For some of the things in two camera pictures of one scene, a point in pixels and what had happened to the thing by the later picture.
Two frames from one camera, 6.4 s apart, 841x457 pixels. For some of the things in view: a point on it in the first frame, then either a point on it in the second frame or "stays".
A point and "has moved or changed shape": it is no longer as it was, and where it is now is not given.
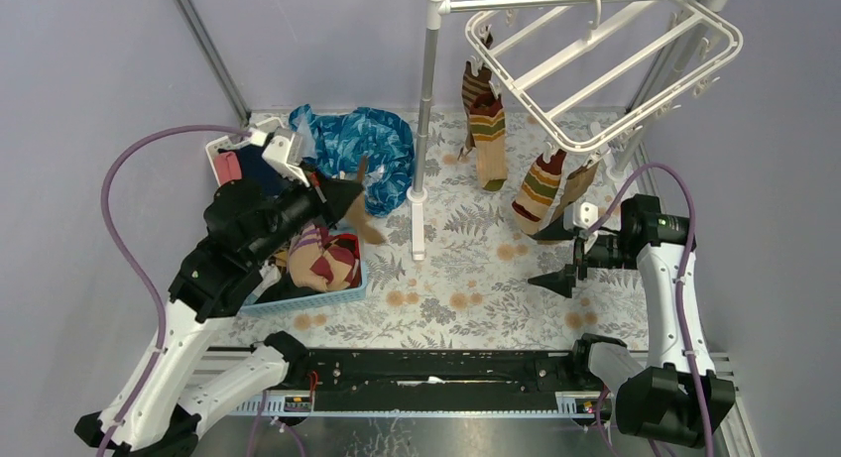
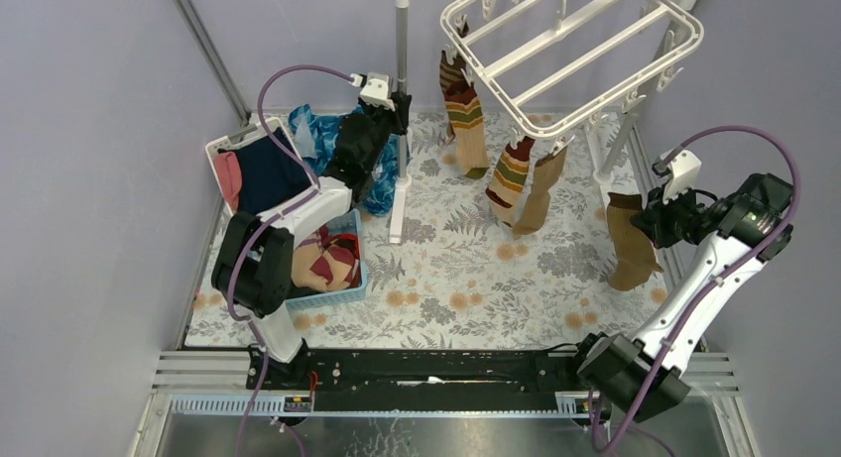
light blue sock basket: (318, 298) stays
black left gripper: (314, 198) → (397, 112)
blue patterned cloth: (366, 147) stays
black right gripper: (562, 281) → (653, 220)
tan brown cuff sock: (577, 182) → (546, 171)
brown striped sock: (473, 84) → (452, 78)
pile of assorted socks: (315, 260) stays
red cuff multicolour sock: (537, 191) → (508, 179)
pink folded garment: (227, 167) stays
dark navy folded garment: (260, 171) stays
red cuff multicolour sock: (488, 124) → (466, 114)
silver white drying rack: (436, 3) → (607, 165)
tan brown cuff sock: (357, 217) has moved or changed shape
